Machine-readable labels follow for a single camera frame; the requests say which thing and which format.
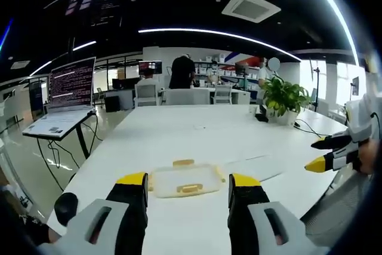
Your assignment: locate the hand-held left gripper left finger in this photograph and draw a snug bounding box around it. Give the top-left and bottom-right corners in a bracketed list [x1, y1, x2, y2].
[38, 172, 149, 255]

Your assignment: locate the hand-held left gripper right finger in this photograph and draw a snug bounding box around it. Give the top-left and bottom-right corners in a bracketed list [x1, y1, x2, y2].
[227, 173, 329, 255]

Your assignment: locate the clear box with yellow buckles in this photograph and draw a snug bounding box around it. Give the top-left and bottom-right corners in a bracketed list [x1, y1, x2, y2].
[148, 159, 227, 199]

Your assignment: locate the person's right hand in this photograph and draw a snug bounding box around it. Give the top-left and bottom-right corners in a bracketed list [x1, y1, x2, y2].
[357, 140, 379, 176]

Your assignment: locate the black round knob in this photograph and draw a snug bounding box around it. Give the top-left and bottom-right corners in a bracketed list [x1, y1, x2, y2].
[54, 192, 79, 228]

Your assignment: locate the grey mesh chair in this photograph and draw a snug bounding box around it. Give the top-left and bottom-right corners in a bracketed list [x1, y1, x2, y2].
[300, 173, 372, 238]

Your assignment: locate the black tripod stand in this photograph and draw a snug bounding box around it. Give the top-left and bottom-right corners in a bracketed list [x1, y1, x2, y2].
[309, 59, 322, 113]

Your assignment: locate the green potted plant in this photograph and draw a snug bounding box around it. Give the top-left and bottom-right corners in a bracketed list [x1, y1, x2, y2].
[259, 74, 312, 126]

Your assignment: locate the small black box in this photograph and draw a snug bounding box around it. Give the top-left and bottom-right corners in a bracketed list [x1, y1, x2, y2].
[255, 105, 270, 123]

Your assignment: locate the black laptop stand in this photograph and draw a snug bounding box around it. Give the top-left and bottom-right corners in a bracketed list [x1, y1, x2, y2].
[35, 111, 99, 160]

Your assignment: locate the computer monitor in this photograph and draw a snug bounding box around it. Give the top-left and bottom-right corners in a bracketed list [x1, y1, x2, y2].
[138, 60, 163, 75]
[235, 62, 250, 76]

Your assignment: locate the white office chair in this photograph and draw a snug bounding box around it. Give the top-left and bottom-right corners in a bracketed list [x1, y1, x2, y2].
[214, 84, 233, 105]
[134, 83, 159, 107]
[165, 88, 211, 106]

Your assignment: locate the storage shelf with boxes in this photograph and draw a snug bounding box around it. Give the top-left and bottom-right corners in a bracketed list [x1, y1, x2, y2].
[193, 54, 261, 86]

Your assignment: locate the open silver laptop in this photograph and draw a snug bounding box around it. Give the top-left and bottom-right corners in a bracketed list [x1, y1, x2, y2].
[22, 57, 97, 142]

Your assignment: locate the ceiling air conditioner vent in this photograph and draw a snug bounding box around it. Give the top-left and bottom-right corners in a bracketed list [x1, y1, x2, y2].
[221, 0, 282, 24]

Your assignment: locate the long ceiling light strip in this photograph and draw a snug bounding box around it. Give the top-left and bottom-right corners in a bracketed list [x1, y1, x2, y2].
[138, 27, 302, 62]

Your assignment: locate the black cable on table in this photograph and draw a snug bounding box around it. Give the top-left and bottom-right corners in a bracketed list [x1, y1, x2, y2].
[294, 118, 332, 139]

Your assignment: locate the black laptop cable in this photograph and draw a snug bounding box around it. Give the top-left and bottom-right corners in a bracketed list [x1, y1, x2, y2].
[36, 111, 99, 192]

